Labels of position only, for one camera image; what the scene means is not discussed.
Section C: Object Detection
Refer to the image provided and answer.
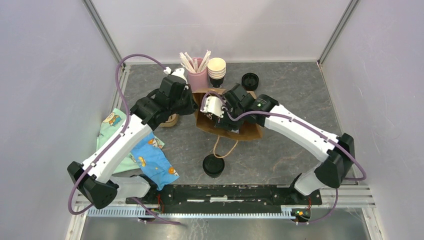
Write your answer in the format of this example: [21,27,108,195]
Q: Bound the stack of paper cups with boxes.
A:
[207,57,227,88]

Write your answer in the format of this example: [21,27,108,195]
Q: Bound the pink metal utensil cup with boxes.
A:
[187,67,209,93]

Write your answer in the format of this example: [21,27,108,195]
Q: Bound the brown cardboard cup carriers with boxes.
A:
[159,114,179,128]

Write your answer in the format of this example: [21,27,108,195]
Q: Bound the brown paper takeout bag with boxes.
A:
[193,88,263,159]

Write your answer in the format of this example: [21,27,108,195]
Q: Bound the wooden stirrers in wrappers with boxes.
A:
[179,50,212,74]

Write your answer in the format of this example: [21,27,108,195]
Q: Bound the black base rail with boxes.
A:
[138,184,323,214]

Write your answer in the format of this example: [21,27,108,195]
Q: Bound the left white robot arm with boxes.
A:
[67,68,198,211]

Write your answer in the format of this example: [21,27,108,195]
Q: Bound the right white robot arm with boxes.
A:
[200,84,355,204]

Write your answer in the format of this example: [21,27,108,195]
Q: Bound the blue patterned cloth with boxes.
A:
[130,132,179,191]

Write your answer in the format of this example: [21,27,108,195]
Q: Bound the green patterned cloth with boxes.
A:
[95,108,166,174]

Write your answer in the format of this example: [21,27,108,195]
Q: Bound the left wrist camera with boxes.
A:
[163,66,188,84]

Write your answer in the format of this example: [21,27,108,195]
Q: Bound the stack of black lids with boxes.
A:
[241,72,259,91]

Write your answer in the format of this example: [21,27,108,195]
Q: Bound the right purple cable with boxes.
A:
[200,91,368,226]

